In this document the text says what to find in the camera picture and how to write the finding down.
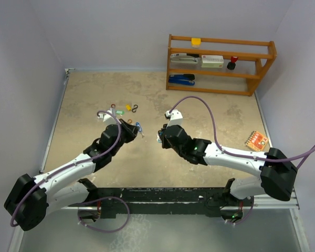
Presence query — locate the blue tag key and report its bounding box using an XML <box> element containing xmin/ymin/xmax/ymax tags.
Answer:
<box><xmin>135</xmin><ymin>122</ymin><xmax>144</xmax><ymax>138</ymax></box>

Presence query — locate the green tag key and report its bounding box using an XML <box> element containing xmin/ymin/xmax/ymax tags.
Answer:
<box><xmin>116</xmin><ymin>110</ymin><xmax>124</xmax><ymax>115</ymax></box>

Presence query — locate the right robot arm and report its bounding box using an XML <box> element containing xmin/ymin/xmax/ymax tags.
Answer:
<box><xmin>159</xmin><ymin>125</ymin><xmax>297</xmax><ymax>205</ymax></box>

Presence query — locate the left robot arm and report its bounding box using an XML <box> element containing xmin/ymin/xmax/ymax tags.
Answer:
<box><xmin>4</xmin><ymin>120</ymin><xmax>139</xmax><ymax>230</ymax></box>

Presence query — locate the black tag key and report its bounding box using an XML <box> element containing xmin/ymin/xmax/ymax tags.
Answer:
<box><xmin>156</xmin><ymin>133</ymin><xmax>162</xmax><ymax>143</ymax></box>

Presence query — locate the blue stapler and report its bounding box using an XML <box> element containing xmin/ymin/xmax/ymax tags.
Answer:
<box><xmin>168</xmin><ymin>74</ymin><xmax>195</xmax><ymax>86</ymax></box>

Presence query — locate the grey stapler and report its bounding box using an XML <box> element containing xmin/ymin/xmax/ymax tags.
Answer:
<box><xmin>170</xmin><ymin>52</ymin><xmax>200</xmax><ymax>65</ymax></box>

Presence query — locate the orange spiral notebook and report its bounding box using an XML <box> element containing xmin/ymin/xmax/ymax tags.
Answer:
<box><xmin>245</xmin><ymin>131</ymin><xmax>268</xmax><ymax>151</ymax></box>

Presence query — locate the white cardboard box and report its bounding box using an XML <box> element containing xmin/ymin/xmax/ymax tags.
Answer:
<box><xmin>201</xmin><ymin>55</ymin><xmax>224</xmax><ymax>68</ymax></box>

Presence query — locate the wooden shelf rack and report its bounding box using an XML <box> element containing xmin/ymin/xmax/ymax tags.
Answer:
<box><xmin>166</xmin><ymin>35</ymin><xmax>277</xmax><ymax>96</ymax></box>

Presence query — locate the yellow block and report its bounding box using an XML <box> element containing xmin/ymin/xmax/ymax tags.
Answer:
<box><xmin>191</xmin><ymin>38</ymin><xmax>201</xmax><ymax>48</ymax></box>

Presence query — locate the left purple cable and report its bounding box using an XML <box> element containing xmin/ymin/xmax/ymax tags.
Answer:
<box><xmin>10</xmin><ymin>110</ymin><xmax>131</xmax><ymax>233</ymax></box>

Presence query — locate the purple cable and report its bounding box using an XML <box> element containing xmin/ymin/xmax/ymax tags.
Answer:
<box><xmin>10</xmin><ymin>110</ymin><xmax>131</xmax><ymax>233</ymax></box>
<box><xmin>169</xmin><ymin>96</ymin><xmax>315</xmax><ymax>226</ymax></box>

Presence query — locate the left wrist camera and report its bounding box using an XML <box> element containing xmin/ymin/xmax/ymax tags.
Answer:
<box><xmin>97</xmin><ymin>109</ymin><xmax>119</xmax><ymax>126</ymax></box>

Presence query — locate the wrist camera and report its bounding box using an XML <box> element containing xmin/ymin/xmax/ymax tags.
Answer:
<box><xmin>97</xmin><ymin>109</ymin><xmax>119</xmax><ymax>126</ymax></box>
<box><xmin>165</xmin><ymin>109</ymin><xmax>183</xmax><ymax>127</ymax></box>

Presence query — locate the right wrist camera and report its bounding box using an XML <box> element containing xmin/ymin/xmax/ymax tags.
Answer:
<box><xmin>165</xmin><ymin>109</ymin><xmax>183</xmax><ymax>127</ymax></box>

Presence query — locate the black base frame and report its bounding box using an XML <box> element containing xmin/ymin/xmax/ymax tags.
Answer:
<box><xmin>67</xmin><ymin>187</ymin><xmax>254</xmax><ymax>219</ymax></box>

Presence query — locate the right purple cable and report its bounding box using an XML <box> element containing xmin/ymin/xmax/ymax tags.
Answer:
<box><xmin>169</xmin><ymin>96</ymin><xmax>315</xmax><ymax>226</ymax></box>

